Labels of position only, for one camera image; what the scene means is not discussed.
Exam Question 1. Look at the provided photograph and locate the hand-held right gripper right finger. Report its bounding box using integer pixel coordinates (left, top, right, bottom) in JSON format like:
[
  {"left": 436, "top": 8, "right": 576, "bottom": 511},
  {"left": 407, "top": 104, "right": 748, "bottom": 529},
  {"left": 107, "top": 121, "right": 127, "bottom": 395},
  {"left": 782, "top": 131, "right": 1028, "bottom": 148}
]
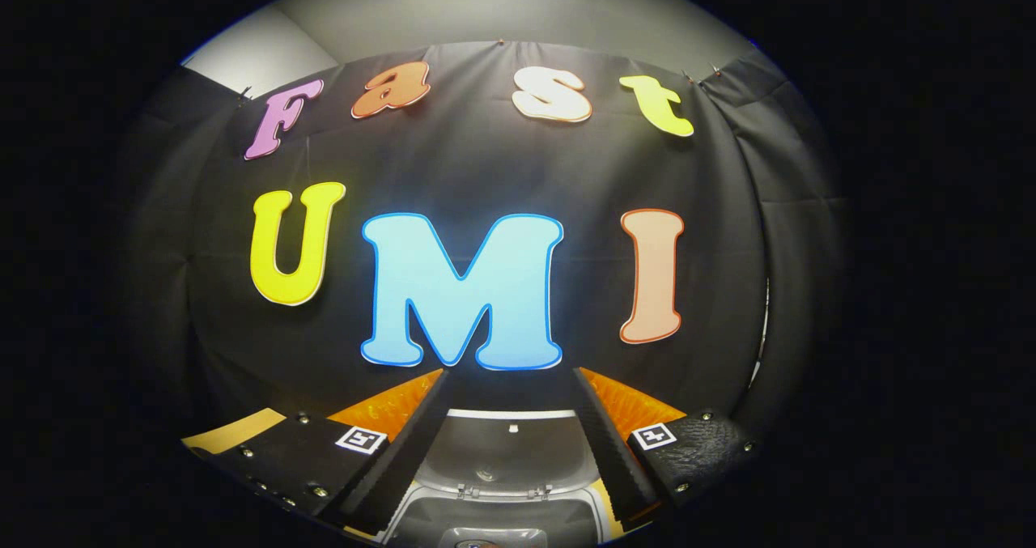
[{"left": 573, "top": 367, "right": 762, "bottom": 525}]

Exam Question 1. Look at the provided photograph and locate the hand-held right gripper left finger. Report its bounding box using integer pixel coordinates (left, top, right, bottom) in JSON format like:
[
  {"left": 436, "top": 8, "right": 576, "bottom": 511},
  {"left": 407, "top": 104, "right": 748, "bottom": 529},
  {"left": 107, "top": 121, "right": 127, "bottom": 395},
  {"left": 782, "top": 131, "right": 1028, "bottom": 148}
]
[{"left": 206, "top": 368, "right": 451, "bottom": 535}]

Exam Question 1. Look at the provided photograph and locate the white desktop garbage bin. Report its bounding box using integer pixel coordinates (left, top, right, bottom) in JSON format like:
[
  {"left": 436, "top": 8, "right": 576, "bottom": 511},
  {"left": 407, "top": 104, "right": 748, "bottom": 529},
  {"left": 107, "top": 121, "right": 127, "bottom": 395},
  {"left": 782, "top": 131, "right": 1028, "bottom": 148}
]
[{"left": 387, "top": 408, "right": 624, "bottom": 548}]

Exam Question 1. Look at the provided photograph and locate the wooden desktop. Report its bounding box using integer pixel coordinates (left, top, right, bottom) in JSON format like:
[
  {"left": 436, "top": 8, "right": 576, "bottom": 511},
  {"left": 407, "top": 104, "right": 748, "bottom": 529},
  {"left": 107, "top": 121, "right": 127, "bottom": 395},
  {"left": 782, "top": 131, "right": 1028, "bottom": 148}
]
[{"left": 182, "top": 408, "right": 628, "bottom": 545}]

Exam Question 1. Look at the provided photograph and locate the black backdrop cloth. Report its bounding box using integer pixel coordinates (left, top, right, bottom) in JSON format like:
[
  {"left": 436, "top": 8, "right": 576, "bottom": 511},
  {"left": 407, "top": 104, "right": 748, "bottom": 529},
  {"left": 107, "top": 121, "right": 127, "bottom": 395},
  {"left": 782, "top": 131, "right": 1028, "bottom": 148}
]
[{"left": 121, "top": 42, "right": 851, "bottom": 452}]

